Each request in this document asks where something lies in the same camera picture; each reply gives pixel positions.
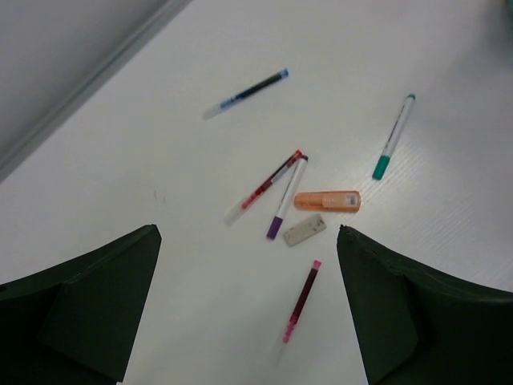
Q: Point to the blue ink refill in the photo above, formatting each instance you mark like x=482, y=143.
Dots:
x=245, y=94

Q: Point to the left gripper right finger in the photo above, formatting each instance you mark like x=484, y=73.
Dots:
x=418, y=325

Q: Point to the grey eraser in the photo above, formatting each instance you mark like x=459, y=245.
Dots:
x=305, y=229

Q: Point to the dark red ink refill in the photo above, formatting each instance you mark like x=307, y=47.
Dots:
x=298, y=308

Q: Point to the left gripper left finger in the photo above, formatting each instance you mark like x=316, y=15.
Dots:
x=76, y=322

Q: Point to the purple capped white marker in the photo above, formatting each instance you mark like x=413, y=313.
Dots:
x=287, y=198

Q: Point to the green capped white marker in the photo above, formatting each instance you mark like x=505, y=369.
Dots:
x=393, y=138

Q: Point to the orange highlighter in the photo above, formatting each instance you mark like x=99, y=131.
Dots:
x=329, y=201

